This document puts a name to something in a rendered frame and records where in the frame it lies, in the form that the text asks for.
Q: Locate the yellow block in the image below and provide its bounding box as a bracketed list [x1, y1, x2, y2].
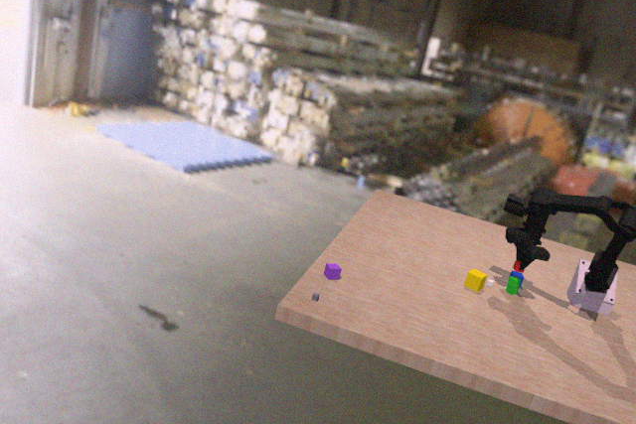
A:
[464, 269, 487, 292]

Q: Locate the red block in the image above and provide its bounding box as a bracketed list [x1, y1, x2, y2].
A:
[513, 260, 525, 273]

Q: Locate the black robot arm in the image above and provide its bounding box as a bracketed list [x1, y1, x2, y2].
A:
[504, 188, 636, 293]

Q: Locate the purple cube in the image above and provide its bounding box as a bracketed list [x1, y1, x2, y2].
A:
[324, 263, 342, 280]

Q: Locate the blue block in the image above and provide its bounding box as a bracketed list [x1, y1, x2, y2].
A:
[510, 270, 524, 288]

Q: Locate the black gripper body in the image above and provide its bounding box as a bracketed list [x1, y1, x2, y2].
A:
[523, 221, 550, 261]

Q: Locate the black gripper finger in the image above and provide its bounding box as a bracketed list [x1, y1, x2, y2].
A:
[520, 249, 536, 270]
[514, 242, 527, 261]

